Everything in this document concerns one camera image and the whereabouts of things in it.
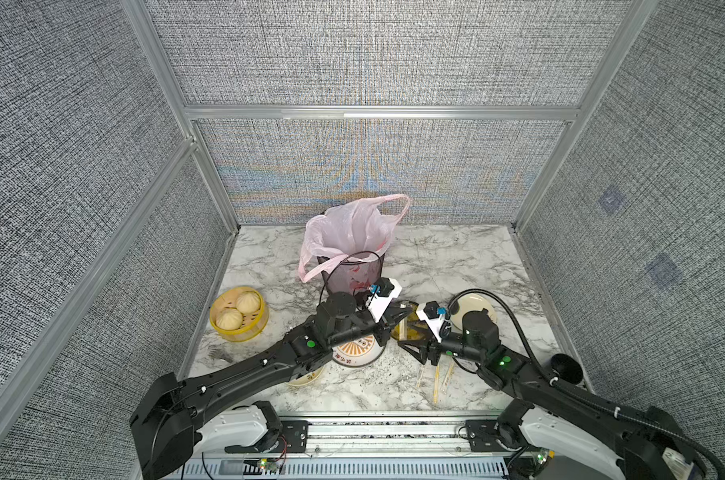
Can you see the white steamed bun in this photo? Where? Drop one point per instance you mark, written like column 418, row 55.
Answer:
column 248, row 303
column 229, row 319

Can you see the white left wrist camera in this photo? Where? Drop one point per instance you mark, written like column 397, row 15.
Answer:
column 383, row 292

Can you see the disposable chopsticks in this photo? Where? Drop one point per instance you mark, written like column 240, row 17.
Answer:
column 436, row 385
column 449, row 374
column 421, row 377
column 400, row 333

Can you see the pink plastic bin bag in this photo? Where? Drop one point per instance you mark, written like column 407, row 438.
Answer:
column 367, row 224

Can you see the black round object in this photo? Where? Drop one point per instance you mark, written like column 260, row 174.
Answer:
column 567, row 368

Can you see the white plate with orange sunburst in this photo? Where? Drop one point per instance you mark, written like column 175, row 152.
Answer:
column 358, row 353

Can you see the yellow dark patterned small plate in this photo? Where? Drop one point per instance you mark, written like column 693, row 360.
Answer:
column 411, row 328

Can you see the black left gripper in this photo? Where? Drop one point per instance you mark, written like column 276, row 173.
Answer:
column 384, row 327

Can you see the aluminium enclosure frame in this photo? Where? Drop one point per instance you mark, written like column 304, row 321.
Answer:
column 569, row 155

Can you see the black mesh trash bin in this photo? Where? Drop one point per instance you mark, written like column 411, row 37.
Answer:
column 354, row 274

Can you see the cream small plate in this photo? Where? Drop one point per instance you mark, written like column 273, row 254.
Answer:
column 307, row 379

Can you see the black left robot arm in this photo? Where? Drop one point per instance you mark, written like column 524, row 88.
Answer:
column 242, row 378

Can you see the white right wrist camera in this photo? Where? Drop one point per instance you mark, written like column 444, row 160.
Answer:
column 433, row 318

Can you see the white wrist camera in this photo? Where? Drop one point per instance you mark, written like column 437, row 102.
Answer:
column 383, row 292
column 433, row 318

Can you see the yellow bamboo steamer basket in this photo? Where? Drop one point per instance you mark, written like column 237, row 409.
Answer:
column 253, row 324

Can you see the white steamed bun lower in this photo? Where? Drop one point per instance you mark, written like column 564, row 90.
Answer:
column 229, row 319

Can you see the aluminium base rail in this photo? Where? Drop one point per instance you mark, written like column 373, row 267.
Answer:
column 255, row 442

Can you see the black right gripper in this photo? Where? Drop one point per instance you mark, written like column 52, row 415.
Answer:
column 423, row 347

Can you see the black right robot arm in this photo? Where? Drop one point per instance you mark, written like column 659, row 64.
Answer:
column 550, row 413

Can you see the cream plate with black patch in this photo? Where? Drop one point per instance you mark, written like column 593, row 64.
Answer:
column 468, row 303

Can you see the white steamed bun upper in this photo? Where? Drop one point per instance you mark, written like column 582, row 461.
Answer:
column 248, row 303

